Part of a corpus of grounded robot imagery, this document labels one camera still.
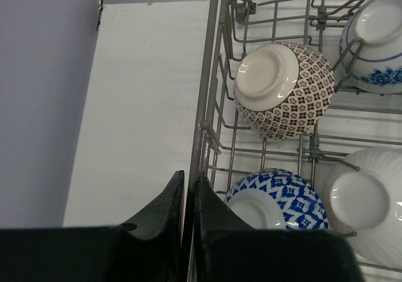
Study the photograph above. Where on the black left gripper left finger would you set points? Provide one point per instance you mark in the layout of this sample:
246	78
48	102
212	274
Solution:
146	247

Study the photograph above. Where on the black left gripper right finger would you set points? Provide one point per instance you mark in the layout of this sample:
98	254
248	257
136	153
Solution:
228	249

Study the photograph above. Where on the white ribbed bowl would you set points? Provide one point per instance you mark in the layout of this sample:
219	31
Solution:
362	197

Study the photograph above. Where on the blue zigzag pattern bowl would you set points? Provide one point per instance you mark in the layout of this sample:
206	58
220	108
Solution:
277	199

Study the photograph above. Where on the brown patterned bowl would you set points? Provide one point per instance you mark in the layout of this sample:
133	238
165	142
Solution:
282	89

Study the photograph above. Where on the blue floral bowl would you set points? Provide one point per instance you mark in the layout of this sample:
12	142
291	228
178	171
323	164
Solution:
374	37

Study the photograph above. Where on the grey wire dish rack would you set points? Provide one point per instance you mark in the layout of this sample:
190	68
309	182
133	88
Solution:
296	164

